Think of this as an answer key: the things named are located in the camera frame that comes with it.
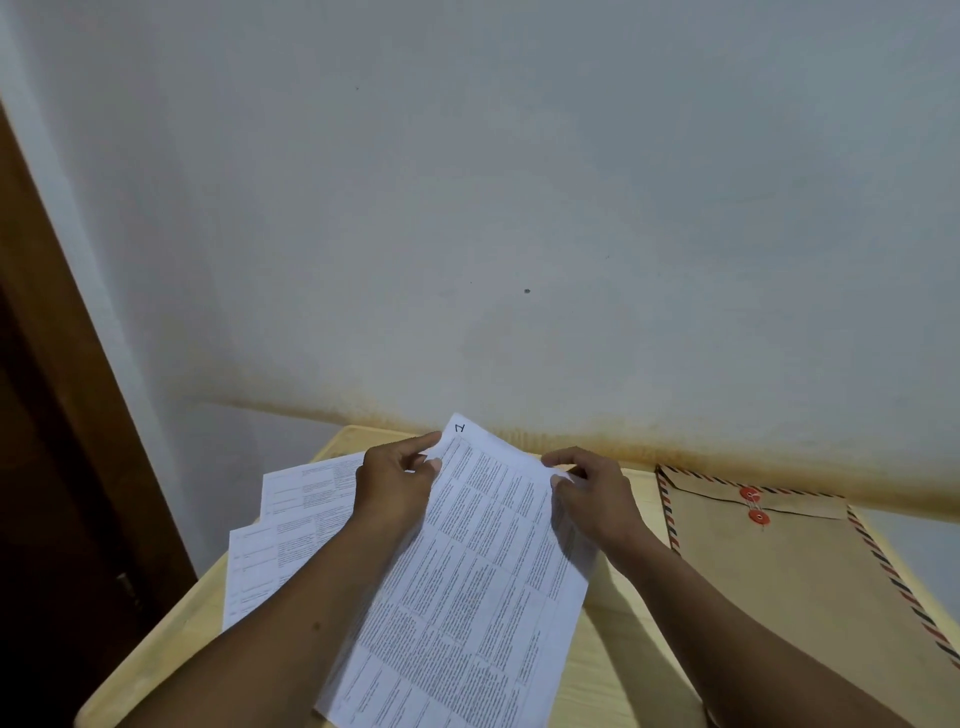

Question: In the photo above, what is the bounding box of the person's right forearm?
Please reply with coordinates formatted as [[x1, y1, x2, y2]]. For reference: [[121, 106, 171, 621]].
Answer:
[[611, 532, 913, 728]]

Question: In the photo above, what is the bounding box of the dark wooden door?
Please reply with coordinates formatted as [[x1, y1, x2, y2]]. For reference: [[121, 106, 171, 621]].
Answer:
[[0, 284, 151, 728]]

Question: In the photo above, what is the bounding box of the brown wooden door frame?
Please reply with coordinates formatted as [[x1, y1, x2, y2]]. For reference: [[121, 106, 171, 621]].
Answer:
[[0, 97, 198, 601]]

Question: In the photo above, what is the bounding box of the person's left forearm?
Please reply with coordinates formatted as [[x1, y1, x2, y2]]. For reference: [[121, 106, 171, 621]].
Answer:
[[119, 509, 421, 728]]

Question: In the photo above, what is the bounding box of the printed paper sheet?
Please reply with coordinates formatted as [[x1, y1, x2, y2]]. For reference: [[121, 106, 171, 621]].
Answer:
[[314, 412, 600, 728]]

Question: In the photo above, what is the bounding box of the person's left hand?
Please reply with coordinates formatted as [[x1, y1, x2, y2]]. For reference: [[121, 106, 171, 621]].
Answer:
[[348, 431, 445, 535]]

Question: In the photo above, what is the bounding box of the person's right hand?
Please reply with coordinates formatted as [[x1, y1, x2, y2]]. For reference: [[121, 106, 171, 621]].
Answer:
[[539, 447, 662, 568]]

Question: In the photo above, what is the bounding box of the brown envelope with striped edge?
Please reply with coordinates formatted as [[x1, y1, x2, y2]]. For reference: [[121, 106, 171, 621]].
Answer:
[[656, 464, 960, 728]]

